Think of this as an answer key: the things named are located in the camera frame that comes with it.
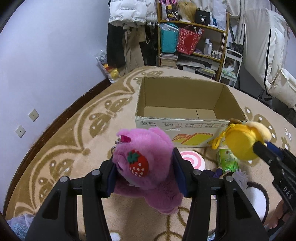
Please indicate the wall socket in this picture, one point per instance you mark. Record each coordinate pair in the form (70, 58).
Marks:
(20, 131)
(33, 115)

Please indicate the black box numbered 40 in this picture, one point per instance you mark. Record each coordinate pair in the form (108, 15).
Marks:
(202, 17)

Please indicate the teal bag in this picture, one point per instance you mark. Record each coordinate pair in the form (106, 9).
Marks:
(169, 37)

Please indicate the wooden shelf unit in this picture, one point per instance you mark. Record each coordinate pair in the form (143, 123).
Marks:
(209, 53)

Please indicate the open cardboard box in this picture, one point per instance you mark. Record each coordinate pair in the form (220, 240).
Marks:
(192, 112)

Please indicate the purple anime doll plush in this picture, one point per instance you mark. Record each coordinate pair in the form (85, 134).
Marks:
(239, 176)

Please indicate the khaki trench coat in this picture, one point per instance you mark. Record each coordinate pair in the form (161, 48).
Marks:
(131, 48)

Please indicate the floral curtain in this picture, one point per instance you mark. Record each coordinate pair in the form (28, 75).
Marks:
(236, 8)

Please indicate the pink swirl lollipop plush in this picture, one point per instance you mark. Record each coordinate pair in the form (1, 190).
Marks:
(194, 158)

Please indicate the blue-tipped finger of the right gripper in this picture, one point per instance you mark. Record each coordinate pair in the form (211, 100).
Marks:
(274, 149)

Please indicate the white utility cart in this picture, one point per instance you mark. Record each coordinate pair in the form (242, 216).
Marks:
(231, 67)

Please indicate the beige patterned carpet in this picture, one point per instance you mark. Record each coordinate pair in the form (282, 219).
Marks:
(84, 142)

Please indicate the yellow dog plush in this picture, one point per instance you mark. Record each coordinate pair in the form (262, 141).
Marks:
(240, 138)

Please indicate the white reclining chair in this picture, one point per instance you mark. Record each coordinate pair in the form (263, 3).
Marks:
(265, 49)

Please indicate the plastic bag of toys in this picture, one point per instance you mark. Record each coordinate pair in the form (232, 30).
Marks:
(111, 72)

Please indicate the lower wall socket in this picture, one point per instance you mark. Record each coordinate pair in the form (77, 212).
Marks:
(20, 131)

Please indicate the person's right hand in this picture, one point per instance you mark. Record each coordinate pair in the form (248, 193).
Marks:
(277, 215)

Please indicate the stack of books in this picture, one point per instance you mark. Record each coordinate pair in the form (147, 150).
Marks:
(168, 60)

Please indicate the red shopping bag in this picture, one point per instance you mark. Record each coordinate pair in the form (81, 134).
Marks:
(188, 38)

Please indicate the upper wall socket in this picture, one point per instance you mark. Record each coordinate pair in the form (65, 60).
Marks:
(33, 115)

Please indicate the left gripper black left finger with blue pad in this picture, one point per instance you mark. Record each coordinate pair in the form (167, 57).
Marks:
(57, 218)

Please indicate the white puffer jacket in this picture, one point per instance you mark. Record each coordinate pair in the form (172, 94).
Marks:
(132, 13)

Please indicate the pink strawberry bear plush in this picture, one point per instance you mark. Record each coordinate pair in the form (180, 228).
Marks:
(144, 160)

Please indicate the blonde wig head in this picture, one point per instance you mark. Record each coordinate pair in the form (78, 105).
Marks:
(187, 11)

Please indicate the green tissue pack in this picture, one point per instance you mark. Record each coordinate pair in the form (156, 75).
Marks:
(226, 160)

